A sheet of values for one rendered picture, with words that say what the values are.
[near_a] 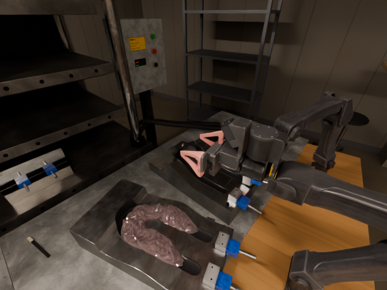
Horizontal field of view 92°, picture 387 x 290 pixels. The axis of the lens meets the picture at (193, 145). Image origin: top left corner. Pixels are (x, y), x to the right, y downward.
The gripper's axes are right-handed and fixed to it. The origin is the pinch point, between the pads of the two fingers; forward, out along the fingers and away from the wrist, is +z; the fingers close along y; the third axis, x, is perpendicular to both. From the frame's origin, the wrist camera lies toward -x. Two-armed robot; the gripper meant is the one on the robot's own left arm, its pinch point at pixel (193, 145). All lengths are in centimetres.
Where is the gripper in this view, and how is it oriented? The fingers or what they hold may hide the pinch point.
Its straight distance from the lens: 51.8
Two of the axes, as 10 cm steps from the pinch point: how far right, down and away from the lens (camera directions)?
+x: 0.1, 8.2, 5.7
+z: -8.4, -3.0, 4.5
